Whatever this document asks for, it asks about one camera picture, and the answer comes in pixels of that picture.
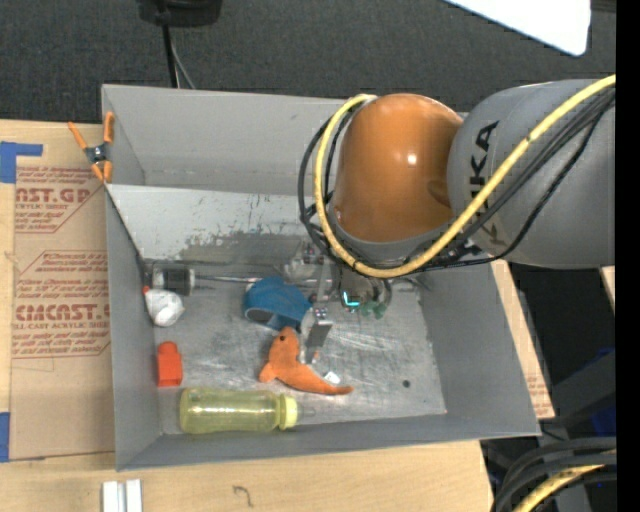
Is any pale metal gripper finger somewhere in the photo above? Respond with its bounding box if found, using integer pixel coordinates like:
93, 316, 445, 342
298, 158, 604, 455
284, 242, 324, 282
301, 307, 335, 365

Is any orange plush toy animal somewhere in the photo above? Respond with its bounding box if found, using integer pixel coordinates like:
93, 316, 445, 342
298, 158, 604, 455
257, 325, 356, 398

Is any grey metal bin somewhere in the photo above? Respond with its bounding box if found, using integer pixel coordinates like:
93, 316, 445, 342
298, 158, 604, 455
101, 83, 543, 472

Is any yellow clear plastic bottle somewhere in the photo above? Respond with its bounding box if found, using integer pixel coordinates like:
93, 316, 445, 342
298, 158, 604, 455
178, 386, 304, 436

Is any black and silver cylinder tool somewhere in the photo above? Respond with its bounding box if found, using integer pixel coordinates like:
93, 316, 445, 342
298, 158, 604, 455
148, 264, 262, 297

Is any white toy with orange tip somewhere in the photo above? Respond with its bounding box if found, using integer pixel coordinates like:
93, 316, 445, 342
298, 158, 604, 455
141, 285, 186, 328

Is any red-orange plastic block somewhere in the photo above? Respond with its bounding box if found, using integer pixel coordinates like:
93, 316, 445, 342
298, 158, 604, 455
155, 340, 184, 388

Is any brown cardboard board, red print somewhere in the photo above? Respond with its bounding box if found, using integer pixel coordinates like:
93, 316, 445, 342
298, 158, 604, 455
0, 118, 557, 464

